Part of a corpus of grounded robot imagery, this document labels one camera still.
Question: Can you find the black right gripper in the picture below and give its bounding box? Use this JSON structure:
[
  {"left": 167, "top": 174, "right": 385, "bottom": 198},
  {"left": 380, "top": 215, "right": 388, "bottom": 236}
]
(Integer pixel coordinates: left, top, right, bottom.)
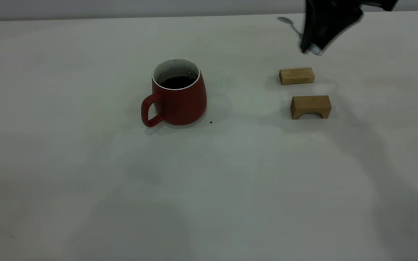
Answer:
[{"left": 299, "top": 0, "right": 364, "bottom": 55}]

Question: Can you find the metal spoon with pale handle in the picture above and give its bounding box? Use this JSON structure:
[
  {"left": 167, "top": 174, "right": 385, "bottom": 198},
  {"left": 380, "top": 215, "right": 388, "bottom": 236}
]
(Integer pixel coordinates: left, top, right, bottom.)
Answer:
[{"left": 277, "top": 16, "right": 323, "bottom": 56}]

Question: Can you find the red mug with white interior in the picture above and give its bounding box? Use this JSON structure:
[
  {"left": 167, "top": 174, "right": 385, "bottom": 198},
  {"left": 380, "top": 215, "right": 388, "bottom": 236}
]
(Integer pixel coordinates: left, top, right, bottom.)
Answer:
[{"left": 141, "top": 58, "right": 207, "bottom": 128}]

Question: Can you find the flat rectangular wooden block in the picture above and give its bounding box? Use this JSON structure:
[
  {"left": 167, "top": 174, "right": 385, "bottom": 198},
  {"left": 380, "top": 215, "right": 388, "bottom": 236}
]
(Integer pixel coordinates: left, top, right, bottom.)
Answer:
[{"left": 279, "top": 67, "right": 315, "bottom": 86}]

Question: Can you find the arched wooden block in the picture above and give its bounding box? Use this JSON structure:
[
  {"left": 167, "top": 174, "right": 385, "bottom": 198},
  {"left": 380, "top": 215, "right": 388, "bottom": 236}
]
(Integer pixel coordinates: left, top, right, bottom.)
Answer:
[{"left": 291, "top": 95, "right": 332, "bottom": 120}]

